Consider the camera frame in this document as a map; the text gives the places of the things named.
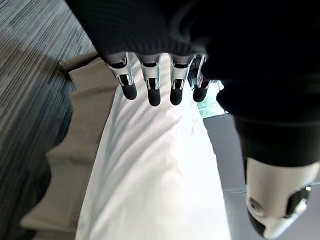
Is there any white bed sheet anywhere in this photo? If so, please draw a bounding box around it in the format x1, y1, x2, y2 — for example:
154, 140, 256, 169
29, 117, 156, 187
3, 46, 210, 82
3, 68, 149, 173
75, 52, 230, 240

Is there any beige pleated bed skirt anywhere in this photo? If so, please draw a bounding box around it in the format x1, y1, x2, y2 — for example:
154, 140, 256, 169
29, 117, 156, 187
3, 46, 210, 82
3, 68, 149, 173
20, 51, 119, 240

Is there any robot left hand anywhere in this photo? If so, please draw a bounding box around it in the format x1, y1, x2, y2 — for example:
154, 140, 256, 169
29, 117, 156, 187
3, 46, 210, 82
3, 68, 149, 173
65, 0, 320, 240

